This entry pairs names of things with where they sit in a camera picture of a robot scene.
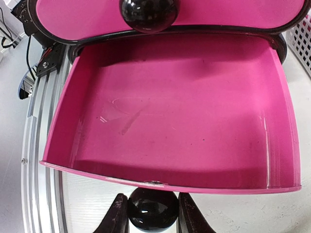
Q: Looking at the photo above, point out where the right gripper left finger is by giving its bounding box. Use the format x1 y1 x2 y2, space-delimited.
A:
94 193 129 233

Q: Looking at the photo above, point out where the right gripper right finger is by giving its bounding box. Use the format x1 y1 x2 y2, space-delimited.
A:
177 193 216 233

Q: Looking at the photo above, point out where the pink bottom drawer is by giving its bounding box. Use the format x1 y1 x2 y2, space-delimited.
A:
41 33 301 195

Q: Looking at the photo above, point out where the black pink drawer organizer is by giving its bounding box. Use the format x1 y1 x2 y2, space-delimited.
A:
26 0 311 65

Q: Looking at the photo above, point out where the white plastic basket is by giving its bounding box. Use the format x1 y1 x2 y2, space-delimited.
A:
285 11 311 78

